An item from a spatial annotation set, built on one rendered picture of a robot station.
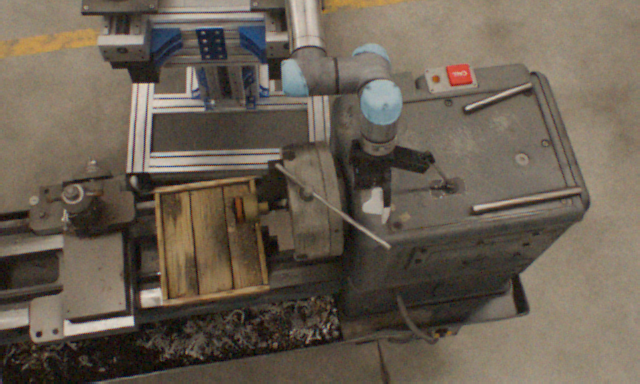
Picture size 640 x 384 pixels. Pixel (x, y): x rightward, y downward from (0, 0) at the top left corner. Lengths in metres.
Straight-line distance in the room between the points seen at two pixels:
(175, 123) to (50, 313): 1.21
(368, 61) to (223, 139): 1.65
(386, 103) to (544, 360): 1.93
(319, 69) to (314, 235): 0.54
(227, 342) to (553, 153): 1.16
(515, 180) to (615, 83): 1.94
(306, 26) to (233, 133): 1.60
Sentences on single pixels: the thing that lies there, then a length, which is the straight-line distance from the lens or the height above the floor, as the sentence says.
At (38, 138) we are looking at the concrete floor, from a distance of 3.37.
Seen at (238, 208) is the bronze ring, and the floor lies 1.12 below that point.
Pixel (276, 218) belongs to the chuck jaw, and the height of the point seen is 1.10.
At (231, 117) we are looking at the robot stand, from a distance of 2.99.
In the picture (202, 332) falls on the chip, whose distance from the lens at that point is 2.26.
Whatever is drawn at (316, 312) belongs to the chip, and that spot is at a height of 0.56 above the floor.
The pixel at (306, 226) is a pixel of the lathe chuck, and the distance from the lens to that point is 1.72.
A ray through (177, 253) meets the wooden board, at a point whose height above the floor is 0.88.
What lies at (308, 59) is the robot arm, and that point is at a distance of 1.36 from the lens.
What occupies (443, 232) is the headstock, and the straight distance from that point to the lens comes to 1.69.
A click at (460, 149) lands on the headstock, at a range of 1.78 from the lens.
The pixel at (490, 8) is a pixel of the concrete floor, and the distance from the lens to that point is 3.72.
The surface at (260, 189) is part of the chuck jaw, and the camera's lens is 1.82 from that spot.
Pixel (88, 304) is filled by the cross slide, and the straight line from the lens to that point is 1.97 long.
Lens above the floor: 2.80
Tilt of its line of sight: 65 degrees down
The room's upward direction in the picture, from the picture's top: 5 degrees clockwise
